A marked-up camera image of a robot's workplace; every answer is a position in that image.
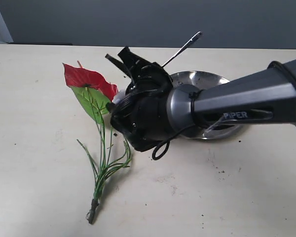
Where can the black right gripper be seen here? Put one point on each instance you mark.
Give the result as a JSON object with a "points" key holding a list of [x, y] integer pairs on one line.
{"points": [[147, 79]]}

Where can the round steel plate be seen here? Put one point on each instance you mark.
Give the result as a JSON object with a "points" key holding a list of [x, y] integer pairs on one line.
{"points": [[204, 80]]}

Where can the white scalloped flower pot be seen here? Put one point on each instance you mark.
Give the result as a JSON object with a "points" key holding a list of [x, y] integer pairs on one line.
{"points": [[119, 96]]}

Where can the red artificial anthurium plant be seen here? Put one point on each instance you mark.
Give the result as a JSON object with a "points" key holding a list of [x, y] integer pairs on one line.
{"points": [[94, 93]]}

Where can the metal fork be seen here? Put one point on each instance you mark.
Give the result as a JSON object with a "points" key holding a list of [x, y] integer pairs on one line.
{"points": [[189, 43]]}

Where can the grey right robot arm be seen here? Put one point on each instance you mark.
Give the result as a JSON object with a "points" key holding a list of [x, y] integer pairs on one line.
{"points": [[153, 111]]}

